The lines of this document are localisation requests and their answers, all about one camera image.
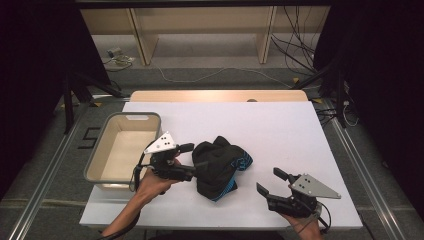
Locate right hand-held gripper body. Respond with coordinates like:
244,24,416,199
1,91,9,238
265,173,342,219

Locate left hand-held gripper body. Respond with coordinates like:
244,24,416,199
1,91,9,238
143,131,196,183

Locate black cloth with blue stripes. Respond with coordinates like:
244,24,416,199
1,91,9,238
191,135,254,203

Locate grey plastic basket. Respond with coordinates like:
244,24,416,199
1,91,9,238
83,112,164,193

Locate person's right hand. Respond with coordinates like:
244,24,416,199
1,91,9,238
280,213,323,238

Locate person's left hand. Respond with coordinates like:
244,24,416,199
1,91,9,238
135,158,183,203

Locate black metal stand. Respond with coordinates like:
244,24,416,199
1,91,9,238
62,70,126,135
292,56,348,129

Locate black curtain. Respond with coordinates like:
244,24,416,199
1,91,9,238
0,0,112,201
313,0,424,212

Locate beige wooden shelf unit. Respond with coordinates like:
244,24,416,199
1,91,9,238
79,5,332,67

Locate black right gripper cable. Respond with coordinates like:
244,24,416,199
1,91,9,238
314,199,333,234

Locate aluminium floor rail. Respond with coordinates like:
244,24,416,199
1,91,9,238
323,99,407,240
7,102,92,240

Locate white floor cable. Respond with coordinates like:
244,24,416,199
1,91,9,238
155,64,294,90

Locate tangle of floor cables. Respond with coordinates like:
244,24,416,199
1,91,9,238
314,99,360,128

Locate grey power adapter with cable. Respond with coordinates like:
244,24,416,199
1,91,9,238
103,47,136,73

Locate bundle of black cables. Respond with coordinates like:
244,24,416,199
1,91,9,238
270,5,318,75

